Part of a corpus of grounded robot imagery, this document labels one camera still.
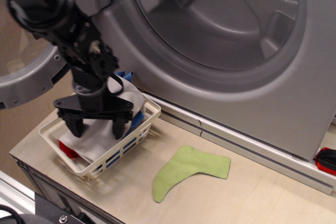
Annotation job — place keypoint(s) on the red and black tool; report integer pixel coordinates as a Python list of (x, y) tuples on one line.
[(325, 160)]

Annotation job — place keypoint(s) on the white felt cloth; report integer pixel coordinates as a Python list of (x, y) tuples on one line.
[(83, 145)]

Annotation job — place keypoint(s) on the grey round washer door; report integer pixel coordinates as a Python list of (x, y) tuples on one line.
[(29, 66)]

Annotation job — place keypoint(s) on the red felt cloth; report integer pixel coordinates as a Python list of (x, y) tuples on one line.
[(69, 152)]

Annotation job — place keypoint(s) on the black metal bracket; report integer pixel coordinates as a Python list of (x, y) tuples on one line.
[(54, 214)]

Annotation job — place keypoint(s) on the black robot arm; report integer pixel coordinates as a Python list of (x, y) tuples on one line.
[(91, 61)]

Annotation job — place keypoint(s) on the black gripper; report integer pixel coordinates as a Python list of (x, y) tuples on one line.
[(97, 104)]

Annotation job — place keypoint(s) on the blue felt cloth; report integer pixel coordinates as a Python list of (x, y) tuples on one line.
[(103, 136)]

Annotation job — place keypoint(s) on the grey toy washing machine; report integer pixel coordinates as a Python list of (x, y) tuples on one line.
[(233, 32)]

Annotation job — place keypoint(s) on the green felt sock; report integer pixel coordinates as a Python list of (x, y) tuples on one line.
[(187, 162)]

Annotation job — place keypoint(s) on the white plastic laundry basket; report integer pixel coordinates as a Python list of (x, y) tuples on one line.
[(53, 130)]

